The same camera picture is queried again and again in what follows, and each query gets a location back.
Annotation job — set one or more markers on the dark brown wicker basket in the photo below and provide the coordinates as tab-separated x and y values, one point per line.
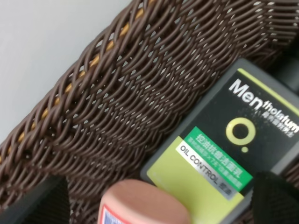
130	88

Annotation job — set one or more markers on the pink lotion bottle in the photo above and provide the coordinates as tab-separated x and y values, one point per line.
137	202

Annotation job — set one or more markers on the dark green pump bottle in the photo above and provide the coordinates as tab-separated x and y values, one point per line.
248	122

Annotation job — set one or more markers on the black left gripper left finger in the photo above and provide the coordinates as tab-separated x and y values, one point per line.
47	203

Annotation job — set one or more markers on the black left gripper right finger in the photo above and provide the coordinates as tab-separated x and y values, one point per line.
274	200

